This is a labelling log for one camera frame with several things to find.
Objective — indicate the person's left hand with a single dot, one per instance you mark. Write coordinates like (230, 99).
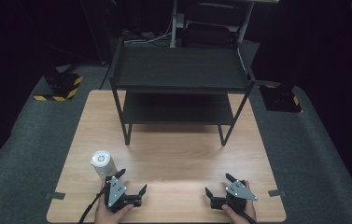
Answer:
(109, 216)

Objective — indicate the black two-tier metal shelf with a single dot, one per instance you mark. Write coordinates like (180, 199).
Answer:
(180, 68)

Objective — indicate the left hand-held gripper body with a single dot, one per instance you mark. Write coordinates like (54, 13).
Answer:
(116, 192)

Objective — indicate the white metal desk frame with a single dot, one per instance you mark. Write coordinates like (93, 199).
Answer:
(173, 25)

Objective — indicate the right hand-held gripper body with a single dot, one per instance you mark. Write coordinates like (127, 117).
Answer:
(238, 190)

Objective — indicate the white cylindrical tumbler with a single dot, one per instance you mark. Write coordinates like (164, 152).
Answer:
(102, 162)

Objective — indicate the grey tape strip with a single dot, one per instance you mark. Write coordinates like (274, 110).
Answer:
(55, 195)
(277, 193)

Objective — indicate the black yellow-striped stand base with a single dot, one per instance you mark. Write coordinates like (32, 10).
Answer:
(61, 85)
(281, 99)

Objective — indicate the person's right hand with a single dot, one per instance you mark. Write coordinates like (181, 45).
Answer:
(246, 214)

